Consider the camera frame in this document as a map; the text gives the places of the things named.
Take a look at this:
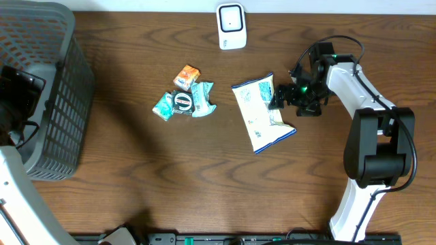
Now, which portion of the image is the teal snack packet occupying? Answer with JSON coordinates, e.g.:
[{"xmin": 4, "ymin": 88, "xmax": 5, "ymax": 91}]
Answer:
[{"xmin": 191, "ymin": 82, "xmax": 217, "ymax": 118}]

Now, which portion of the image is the orange small box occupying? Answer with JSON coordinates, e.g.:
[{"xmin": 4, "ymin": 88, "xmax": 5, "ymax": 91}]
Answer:
[{"xmin": 173, "ymin": 65, "xmax": 201, "ymax": 91}]

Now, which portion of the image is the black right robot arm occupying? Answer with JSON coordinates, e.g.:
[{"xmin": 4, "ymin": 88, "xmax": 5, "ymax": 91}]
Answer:
[{"xmin": 269, "ymin": 37, "xmax": 418, "ymax": 242}]

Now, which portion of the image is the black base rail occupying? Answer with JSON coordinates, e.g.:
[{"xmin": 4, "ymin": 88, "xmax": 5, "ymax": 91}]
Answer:
[{"xmin": 71, "ymin": 223, "xmax": 403, "ymax": 245}]

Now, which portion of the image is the grey plastic mesh basket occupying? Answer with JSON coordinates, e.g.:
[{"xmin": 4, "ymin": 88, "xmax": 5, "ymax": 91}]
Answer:
[{"xmin": 1, "ymin": 1, "xmax": 95, "ymax": 181}]

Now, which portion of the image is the teal small box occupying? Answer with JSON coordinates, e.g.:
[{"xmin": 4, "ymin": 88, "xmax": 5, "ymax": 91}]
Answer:
[{"xmin": 153, "ymin": 93, "xmax": 174, "ymax": 121}]

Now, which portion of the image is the yellow snack bag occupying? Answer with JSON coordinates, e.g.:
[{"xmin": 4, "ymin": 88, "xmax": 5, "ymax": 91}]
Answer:
[{"xmin": 232, "ymin": 72, "xmax": 296, "ymax": 154}]

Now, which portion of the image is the black round-logo packet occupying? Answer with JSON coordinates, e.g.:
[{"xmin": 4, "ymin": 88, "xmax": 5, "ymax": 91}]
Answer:
[{"xmin": 171, "ymin": 91, "xmax": 194, "ymax": 115}]

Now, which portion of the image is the white barcode scanner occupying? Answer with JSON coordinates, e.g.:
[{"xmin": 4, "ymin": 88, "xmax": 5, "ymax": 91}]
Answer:
[{"xmin": 216, "ymin": 3, "xmax": 247, "ymax": 50}]

